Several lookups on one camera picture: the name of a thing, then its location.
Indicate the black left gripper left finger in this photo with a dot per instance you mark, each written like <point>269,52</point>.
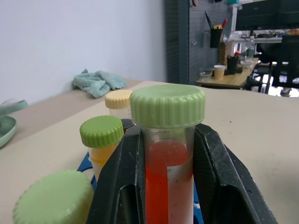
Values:
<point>116,168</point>

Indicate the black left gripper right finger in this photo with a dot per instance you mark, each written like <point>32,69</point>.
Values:
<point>222,177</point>

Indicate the red liquid tube green cap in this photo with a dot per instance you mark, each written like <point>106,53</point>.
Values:
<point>168,105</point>
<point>53,198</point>

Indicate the blue tube rack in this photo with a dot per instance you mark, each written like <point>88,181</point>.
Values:
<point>85,165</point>

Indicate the yellow liquid tube green cap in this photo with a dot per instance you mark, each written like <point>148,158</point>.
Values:
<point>100,133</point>

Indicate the brown liquid tube cream cap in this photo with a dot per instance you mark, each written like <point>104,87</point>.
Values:
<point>116,99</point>

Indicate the teal towel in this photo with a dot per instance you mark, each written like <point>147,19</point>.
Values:
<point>98,81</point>

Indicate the wooden desk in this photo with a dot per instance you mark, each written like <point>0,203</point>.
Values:
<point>233,79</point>

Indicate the clear plastic container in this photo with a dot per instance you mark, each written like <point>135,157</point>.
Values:
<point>206,75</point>

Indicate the paper cup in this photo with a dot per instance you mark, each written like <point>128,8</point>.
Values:
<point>219,72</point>

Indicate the black pen cup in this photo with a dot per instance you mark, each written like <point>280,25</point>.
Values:
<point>232,66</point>

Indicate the light green plate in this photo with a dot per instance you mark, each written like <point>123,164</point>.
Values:
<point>7,135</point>

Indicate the brown paper bag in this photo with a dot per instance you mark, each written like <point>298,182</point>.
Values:
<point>225,52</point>

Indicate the black tool holder cup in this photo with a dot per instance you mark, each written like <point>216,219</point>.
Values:
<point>215,38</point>

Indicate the grey pegboard panel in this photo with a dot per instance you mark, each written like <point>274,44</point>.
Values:
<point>182,42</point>

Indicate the black office chair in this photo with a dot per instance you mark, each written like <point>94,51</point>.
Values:
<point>289,51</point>

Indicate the black monitor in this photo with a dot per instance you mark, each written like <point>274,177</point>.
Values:
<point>266,14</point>

